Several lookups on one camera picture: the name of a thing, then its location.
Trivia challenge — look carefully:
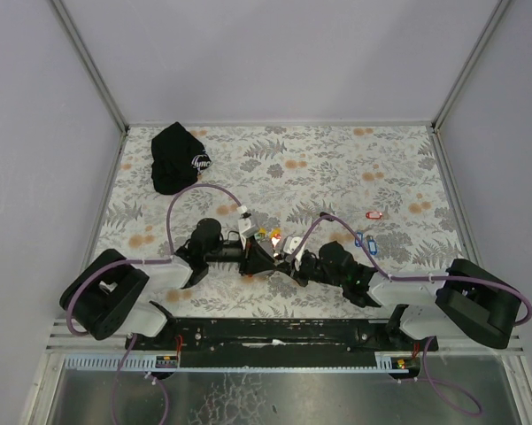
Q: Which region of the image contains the key with black cap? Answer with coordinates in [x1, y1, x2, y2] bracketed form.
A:
[319, 212, 335, 221]

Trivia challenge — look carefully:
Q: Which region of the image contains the red key tag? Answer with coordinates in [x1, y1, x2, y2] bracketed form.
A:
[366, 211, 383, 220]

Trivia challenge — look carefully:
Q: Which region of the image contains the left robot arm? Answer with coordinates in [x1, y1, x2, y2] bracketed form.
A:
[59, 218, 275, 341]

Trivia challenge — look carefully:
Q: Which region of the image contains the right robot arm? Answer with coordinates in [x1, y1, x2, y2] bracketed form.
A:
[275, 237, 522, 350]

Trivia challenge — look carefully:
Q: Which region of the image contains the yellow key tag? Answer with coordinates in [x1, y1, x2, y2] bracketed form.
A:
[258, 228, 281, 239]

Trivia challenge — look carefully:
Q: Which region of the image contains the blue key tag left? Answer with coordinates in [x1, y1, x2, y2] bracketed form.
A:
[354, 232, 364, 248]

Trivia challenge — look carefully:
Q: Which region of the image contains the blue key tag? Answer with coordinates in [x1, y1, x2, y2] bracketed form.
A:
[367, 239, 378, 255]
[354, 232, 364, 248]

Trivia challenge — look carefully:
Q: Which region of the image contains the blue key tag right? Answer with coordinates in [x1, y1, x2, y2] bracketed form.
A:
[367, 239, 378, 255]

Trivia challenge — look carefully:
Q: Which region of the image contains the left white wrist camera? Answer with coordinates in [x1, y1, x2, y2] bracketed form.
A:
[236, 205, 259, 237]

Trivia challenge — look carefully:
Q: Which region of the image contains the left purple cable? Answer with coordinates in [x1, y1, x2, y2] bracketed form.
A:
[66, 183, 244, 425]

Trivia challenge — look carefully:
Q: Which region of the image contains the purple cable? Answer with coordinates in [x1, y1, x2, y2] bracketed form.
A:
[291, 213, 532, 420]
[66, 183, 244, 425]

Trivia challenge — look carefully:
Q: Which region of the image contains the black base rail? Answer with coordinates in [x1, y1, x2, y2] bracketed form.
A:
[126, 318, 426, 368]

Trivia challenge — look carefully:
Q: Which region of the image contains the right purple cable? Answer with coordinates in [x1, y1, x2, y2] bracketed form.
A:
[291, 213, 532, 420]

